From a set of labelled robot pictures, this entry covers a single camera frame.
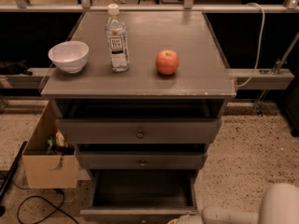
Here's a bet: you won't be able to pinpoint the grey wooden drawer cabinet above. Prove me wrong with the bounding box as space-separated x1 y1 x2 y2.
40 10 236 173

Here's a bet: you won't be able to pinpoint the black cable on floor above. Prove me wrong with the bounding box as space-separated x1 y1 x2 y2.
12 180 80 224

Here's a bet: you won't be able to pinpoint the grey drawer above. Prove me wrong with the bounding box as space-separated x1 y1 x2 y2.
56 119 221 145
80 170 198 224
76 144 207 170

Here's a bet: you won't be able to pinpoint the white cable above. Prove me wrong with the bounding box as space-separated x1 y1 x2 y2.
233 2 265 90

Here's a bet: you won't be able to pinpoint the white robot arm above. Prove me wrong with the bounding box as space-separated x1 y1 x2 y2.
167 183 299 224

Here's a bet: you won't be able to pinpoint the grey middle drawer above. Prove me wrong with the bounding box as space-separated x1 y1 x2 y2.
76 144 207 170

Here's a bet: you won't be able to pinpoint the black bar on floor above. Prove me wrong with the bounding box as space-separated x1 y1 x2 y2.
0 141 27 217

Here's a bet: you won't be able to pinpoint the cardboard box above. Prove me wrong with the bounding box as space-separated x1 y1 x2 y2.
22 104 78 189

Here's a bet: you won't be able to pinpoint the items inside cardboard box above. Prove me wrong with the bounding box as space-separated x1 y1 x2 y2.
46 130 75 155

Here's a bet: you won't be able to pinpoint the white ceramic bowl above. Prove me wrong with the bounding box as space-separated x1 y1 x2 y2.
48 41 90 74

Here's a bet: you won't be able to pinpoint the red apple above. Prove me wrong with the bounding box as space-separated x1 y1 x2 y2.
155 49 179 76

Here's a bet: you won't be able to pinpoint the clear plastic water bottle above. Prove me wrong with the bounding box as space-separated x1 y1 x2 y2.
105 4 129 72

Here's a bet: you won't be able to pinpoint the grey bottom drawer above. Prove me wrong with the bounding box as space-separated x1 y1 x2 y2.
80 170 198 224

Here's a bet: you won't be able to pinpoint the grey top drawer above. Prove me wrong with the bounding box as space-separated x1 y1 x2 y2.
56 119 221 145

